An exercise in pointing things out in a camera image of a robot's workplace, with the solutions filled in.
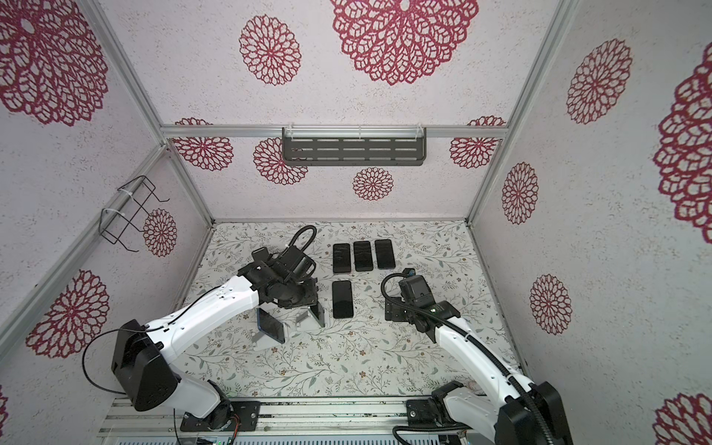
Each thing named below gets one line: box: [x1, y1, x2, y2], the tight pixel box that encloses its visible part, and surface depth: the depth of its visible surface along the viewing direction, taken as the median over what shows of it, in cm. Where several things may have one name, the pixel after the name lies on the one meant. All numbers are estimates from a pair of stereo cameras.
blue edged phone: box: [374, 239, 396, 270], surface depth 112 cm
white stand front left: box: [251, 322, 290, 352], surface depth 87 cm
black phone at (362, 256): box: [353, 241, 374, 272], surface depth 111 cm
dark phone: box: [331, 279, 355, 319], surface depth 100 cm
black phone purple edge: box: [332, 242, 352, 273], surface depth 112 cm
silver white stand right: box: [295, 305, 323, 331], surface depth 91 cm
